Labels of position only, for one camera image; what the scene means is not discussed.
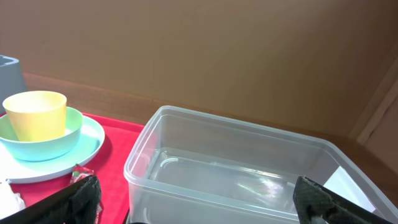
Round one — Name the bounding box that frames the clear plastic bin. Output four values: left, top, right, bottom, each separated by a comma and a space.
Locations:
124, 106, 397, 223

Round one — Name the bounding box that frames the red snack wrapper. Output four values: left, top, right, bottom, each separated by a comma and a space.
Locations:
70, 164, 103, 224

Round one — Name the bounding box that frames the green bowl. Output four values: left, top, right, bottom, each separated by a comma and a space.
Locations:
1, 107, 83, 162

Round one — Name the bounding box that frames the white napkin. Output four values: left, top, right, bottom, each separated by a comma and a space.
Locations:
0, 180, 26, 219

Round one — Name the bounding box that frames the grey dishwasher rack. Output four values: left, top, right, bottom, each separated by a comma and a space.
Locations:
0, 55, 27, 114

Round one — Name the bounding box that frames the red serving tray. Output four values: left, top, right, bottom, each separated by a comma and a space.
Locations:
11, 113, 143, 224

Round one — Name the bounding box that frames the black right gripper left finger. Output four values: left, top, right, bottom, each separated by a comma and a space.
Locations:
1, 175, 101, 224

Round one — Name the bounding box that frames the white label on bin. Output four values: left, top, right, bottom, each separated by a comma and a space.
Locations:
323, 166, 376, 213

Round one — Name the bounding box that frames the light blue plate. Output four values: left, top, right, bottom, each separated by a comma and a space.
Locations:
1, 116, 105, 184

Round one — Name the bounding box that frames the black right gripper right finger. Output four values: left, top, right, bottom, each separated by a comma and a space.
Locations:
293, 176, 392, 224

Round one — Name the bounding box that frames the yellow cup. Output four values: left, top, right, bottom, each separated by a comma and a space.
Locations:
2, 91, 67, 142

